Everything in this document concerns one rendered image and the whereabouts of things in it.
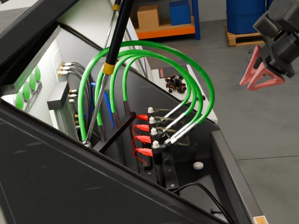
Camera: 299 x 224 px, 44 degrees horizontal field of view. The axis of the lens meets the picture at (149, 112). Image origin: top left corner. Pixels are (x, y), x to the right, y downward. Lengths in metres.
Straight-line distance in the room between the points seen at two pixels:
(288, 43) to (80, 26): 0.74
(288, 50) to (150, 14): 5.63
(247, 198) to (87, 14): 0.78
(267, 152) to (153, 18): 3.90
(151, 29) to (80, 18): 5.12
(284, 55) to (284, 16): 0.11
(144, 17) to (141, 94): 5.10
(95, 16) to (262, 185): 1.83
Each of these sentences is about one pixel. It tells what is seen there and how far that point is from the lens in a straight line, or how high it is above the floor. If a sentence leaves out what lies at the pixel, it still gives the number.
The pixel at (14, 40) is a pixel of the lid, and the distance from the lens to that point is 0.61.
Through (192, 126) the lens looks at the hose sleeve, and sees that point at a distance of 1.06.
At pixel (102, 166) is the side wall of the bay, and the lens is 0.70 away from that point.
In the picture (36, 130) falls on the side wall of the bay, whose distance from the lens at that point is 0.68.
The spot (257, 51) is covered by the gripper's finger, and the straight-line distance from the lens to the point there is 0.89.
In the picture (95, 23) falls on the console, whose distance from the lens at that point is 1.32.
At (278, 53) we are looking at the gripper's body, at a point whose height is 1.40.
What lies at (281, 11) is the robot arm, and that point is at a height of 1.49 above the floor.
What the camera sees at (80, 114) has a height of 1.24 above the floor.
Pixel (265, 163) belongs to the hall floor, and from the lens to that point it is 2.95.
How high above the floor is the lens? 1.66
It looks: 25 degrees down
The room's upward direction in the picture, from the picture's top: 8 degrees counter-clockwise
